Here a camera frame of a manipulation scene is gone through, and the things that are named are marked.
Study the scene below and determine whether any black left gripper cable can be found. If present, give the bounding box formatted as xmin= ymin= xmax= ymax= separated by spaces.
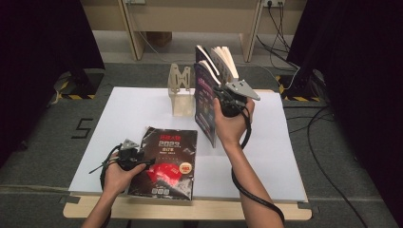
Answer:
xmin=88 ymin=143 xmax=124 ymax=228

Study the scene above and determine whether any beige wooden desk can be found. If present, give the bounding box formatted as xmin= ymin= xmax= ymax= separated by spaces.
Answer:
xmin=80 ymin=0 xmax=308 ymax=64

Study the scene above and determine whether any black stand base hazard tape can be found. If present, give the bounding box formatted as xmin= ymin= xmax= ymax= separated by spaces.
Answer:
xmin=275 ymin=67 xmax=325 ymax=103
xmin=51 ymin=67 xmax=106 ymax=101

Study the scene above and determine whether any person's left hand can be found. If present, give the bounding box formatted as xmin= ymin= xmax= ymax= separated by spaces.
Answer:
xmin=103 ymin=153 xmax=147 ymax=196

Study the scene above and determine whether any black curtain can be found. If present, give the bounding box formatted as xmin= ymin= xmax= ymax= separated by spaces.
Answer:
xmin=286 ymin=0 xmax=403 ymax=219
xmin=0 ymin=0 xmax=106 ymax=165

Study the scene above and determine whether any white picture-grid magazine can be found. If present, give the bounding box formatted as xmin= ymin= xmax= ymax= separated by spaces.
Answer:
xmin=210 ymin=46 xmax=240 ymax=87

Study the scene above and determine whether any person's right hand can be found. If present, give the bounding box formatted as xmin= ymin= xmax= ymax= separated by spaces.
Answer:
xmin=213 ymin=97 xmax=256 ymax=149

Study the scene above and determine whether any purple magazine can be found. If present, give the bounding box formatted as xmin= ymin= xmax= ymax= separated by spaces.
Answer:
xmin=195 ymin=45 xmax=221 ymax=79
xmin=193 ymin=61 xmax=222 ymax=149

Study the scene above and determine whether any wooden expandable book stand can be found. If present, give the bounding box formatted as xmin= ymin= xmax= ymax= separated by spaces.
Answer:
xmin=166 ymin=63 xmax=196 ymax=118

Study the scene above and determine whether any black floor cable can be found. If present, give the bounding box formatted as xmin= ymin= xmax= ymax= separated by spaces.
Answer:
xmin=283 ymin=105 xmax=370 ymax=228

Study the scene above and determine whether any thin white cable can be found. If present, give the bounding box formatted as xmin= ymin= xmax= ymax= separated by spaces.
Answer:
xmin=138 ymin=31 xmax=281 ymax=84

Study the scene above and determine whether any black power cable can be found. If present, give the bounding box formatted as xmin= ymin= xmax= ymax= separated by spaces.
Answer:
xmin=266 ymin=3 xmax=293 ymax=53
xmin=256 ymin=35 xmax=301 ymax=70

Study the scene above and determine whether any white table sheet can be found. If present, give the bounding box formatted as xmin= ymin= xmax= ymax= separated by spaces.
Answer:
xmin=68 ymin=86 xmax=308 ymax=202

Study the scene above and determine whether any light wooden table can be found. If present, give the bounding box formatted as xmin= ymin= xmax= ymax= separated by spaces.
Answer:
xmin=62 ymin=88 xmax=314 ymax=221

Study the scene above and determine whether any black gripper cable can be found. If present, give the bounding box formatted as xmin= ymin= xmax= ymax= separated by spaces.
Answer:
xmin=88 ymin=143 xmax=124 ymax=228
xmin=230 ymin=101 xmax=285 ymax=224

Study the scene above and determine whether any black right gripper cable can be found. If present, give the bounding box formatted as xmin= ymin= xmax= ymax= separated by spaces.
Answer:
xmin=230 ymin=101 xmax=285 ymax=224

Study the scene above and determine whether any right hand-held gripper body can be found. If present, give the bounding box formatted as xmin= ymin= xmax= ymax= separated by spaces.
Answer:
xmin=218 ymin=79 xmax=261 ymax=118

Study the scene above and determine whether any brown cardboard box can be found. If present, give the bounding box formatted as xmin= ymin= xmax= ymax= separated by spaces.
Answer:
xmin=145 ymin=31 xmax=174 ymax=48

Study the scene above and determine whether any black magazine with red print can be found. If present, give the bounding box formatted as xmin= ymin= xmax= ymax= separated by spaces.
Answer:
xmin=127 ymin=126 xmax=199 ymax=202

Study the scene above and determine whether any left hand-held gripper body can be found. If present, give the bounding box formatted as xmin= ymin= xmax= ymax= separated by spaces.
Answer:
xmin=118 ymin=138 xmax=145 ymax=172

